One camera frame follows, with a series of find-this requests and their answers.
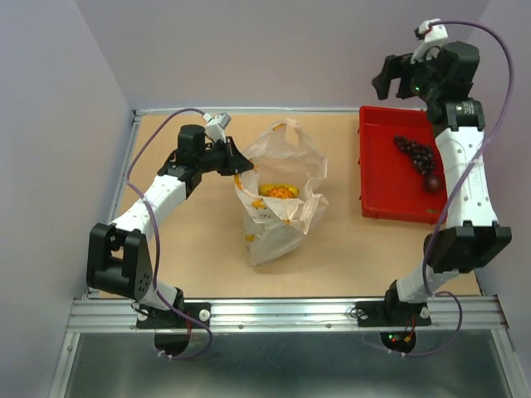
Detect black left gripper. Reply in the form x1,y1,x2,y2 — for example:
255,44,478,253
196,136,253,177

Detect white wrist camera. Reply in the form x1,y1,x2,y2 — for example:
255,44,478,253
410,19,448,64
202,113,231,143

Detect red plastic tray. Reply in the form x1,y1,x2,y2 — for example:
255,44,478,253
358,106,446,225

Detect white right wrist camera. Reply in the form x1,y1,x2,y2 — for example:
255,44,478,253
410,19,448,64

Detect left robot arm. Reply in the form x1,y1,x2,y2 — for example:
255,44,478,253
86,124,253,327

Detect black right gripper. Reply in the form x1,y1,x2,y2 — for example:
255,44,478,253
368,46,442,104

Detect white plastic bag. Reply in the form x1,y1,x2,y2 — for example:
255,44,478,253
234,119,329,267

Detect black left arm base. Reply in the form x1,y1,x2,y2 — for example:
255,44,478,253
131,302,211,329

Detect orange fake pineapple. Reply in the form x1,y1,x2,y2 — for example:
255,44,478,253
267,186,293,199

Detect yellow fake lemon fruit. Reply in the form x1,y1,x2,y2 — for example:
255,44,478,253
258,184,299,199

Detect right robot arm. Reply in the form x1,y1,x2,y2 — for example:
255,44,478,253
373,39,512,323

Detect aluminium front rail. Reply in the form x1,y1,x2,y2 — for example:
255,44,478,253
66,296,508,333

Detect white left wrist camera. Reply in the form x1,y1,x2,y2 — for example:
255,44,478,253
202,113,231,143

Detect dark purple fake grapes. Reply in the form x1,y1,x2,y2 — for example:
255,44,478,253
393,135,436,176

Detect dark purple fake passionfruit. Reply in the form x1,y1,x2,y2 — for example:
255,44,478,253
423,174,442,193

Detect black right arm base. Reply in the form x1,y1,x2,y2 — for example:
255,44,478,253
351,300,431,328

